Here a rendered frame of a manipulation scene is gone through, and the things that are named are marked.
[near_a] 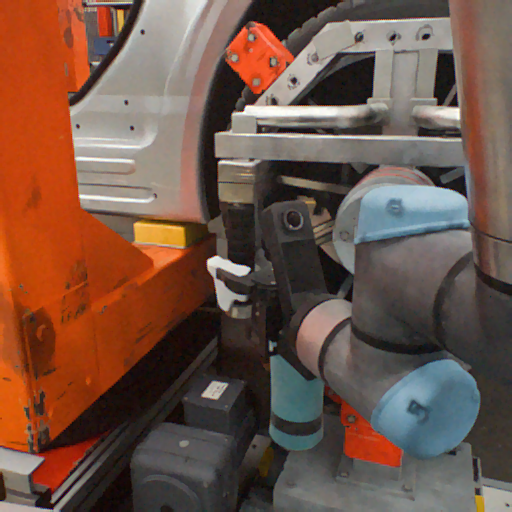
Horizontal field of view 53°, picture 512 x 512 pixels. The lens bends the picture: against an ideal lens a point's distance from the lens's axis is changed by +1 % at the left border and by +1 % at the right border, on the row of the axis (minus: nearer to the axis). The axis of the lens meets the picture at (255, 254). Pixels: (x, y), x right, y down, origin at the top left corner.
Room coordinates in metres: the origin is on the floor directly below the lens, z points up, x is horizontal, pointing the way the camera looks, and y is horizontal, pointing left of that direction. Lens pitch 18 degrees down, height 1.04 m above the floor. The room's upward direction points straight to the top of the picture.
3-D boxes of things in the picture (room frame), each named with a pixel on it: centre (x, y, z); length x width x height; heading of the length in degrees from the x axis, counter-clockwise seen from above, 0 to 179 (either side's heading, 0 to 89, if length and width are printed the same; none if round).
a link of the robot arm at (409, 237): (0.35, -0.12, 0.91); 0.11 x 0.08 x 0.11; 22
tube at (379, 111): (0.71, -0.08, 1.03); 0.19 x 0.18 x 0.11; 161
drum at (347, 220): (0.73, -0.19, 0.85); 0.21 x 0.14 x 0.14; 161
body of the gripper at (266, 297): (0.50, -0.04, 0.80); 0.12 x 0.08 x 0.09; 26
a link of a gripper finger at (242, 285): (0.54, 0.01, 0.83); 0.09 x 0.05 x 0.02; 44
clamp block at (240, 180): (0.66, 0.01, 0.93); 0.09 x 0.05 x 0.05; 161
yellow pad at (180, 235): (1.21, 0.20, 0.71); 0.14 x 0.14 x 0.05; 71
